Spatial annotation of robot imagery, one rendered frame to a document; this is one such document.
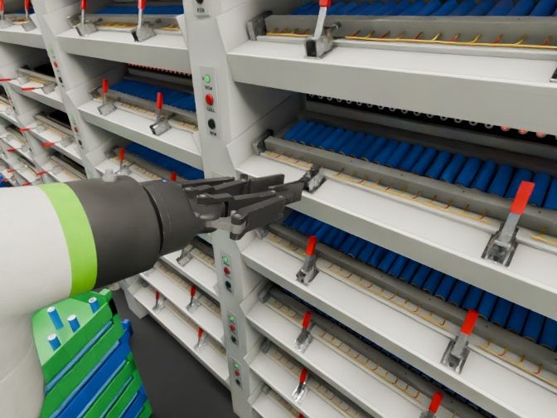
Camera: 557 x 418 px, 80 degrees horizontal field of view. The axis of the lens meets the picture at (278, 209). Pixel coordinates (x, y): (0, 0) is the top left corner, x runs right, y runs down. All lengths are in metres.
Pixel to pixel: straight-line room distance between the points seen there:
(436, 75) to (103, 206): 0.33
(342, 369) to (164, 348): 0.92
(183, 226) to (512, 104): 0.33
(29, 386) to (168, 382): 1.11
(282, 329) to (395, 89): 0.58
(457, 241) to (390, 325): 0.20
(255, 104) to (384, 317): 0.43
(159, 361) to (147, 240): 1.22
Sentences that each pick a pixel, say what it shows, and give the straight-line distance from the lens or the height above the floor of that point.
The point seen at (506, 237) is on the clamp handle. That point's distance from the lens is 0.45.
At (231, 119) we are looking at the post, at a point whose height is 1.01.
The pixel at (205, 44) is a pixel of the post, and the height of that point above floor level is 1.12.
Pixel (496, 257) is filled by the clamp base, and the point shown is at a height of 0.93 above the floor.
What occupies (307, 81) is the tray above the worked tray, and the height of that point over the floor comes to 1.09.
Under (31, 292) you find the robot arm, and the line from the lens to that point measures 0.28.
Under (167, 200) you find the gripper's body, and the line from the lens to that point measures 0.32.
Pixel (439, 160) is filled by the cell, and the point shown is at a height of 0.98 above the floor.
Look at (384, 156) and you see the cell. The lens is 0.56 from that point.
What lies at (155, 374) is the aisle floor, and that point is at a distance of 1.47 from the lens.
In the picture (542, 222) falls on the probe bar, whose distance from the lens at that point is 0.49.
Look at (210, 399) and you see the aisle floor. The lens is 1.37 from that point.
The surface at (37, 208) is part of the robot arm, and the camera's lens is 0.28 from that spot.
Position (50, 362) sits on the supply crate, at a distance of 0.93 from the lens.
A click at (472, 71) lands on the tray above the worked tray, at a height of 1.12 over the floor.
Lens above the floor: 1.17
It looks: 30 degrees down
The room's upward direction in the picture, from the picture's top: straight up
